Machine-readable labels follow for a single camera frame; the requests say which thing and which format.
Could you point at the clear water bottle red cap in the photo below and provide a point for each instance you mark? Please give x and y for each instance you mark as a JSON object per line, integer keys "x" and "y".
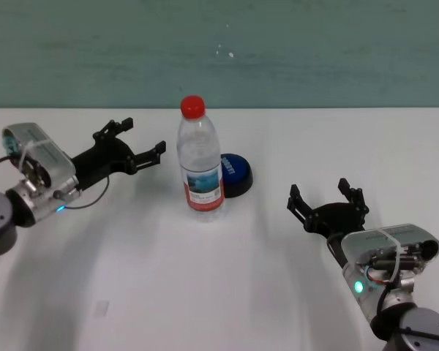
{"x": 201, "y": 172}

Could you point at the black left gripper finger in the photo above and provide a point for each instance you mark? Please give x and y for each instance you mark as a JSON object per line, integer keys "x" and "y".
{"x": 150, "y": 153}
{"x": 111, "y": 129}

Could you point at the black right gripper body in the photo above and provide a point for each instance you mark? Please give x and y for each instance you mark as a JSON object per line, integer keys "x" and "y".
{"x": 336, "y": 219}

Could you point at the white zip tie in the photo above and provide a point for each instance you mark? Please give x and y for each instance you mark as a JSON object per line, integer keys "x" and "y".
{"x": 398, "y": 252}
{"x": 23, "y": 157}

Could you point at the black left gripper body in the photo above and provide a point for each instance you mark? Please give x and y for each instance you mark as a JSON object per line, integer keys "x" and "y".
{"x": 102, "y": 161}

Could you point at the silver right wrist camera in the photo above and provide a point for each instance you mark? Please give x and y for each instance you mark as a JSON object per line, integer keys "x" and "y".
{"x": 395, "y": 237}

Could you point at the blue push button black base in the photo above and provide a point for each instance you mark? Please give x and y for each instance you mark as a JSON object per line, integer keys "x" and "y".
{"x": 238, "y": 172}

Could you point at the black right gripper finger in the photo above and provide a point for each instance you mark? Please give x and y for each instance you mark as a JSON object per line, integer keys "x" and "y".
{"x": 355, "y": 194}
{"x": 300, "y": 208}

